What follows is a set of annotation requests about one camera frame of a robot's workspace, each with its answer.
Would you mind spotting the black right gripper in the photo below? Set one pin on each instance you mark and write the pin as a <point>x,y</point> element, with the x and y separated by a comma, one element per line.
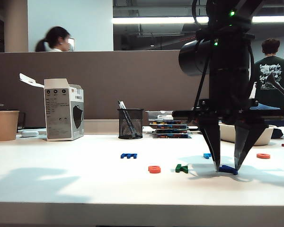
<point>229,89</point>

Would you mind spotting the blue letter y magnet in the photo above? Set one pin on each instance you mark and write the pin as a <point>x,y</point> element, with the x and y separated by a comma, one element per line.
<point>227,169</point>

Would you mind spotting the green letter k magnet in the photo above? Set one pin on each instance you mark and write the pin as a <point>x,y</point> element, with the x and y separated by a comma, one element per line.
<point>181,168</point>

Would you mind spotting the orange letter o magnet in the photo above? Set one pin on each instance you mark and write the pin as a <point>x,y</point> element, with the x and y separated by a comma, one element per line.
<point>154,169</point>
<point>263,155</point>

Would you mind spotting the light blue letter r magnet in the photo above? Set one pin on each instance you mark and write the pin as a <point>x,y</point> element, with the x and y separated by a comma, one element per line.
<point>206,155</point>

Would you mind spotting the letter magnet package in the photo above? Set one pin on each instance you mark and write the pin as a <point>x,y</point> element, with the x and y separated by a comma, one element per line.
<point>170,131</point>
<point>171,136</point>
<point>168,127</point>
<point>168,122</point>

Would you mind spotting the blue letter m magnet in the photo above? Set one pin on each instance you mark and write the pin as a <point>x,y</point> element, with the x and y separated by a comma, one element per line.
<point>128,156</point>

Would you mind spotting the beige oval bin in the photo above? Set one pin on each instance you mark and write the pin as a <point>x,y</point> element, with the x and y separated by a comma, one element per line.
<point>266,138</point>

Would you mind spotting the blue fabric bag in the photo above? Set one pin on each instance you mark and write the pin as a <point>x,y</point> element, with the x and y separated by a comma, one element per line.
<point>277,133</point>

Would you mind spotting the white flat packet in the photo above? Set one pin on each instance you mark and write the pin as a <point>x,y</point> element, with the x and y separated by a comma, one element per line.
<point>164,117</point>

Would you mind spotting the clear plastic tray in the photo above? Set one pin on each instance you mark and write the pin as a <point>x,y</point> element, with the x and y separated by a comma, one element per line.
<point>153,116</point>

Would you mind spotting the person in dark green shirt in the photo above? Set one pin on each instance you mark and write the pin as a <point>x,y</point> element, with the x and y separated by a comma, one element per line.
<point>282,71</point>

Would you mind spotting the black mesh pen holder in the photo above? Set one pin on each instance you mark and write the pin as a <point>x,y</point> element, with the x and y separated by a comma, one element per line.
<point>130,125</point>

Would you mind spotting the black white pen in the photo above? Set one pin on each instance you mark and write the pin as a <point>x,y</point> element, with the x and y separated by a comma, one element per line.
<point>121,105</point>

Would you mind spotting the brown desk partition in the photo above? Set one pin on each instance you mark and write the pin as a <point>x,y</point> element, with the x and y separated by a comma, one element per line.
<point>109,82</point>

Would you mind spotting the white ceiling light strip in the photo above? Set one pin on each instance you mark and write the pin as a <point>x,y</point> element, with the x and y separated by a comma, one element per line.
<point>156,20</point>

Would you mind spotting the white grey mask box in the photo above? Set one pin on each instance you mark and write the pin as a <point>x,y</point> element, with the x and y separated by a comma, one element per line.
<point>58,113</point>

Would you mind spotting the white earbuds case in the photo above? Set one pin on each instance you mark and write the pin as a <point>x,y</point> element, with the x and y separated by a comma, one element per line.
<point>29,133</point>

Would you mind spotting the person with black ponytail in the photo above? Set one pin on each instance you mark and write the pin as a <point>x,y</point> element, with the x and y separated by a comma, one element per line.
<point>55,37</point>

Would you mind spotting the brown paper cup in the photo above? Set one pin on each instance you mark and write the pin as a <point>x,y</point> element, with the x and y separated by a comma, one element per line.
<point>6,125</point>

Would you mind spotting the metal wall plate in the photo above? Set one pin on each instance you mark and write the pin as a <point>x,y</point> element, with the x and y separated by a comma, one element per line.
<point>72,46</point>

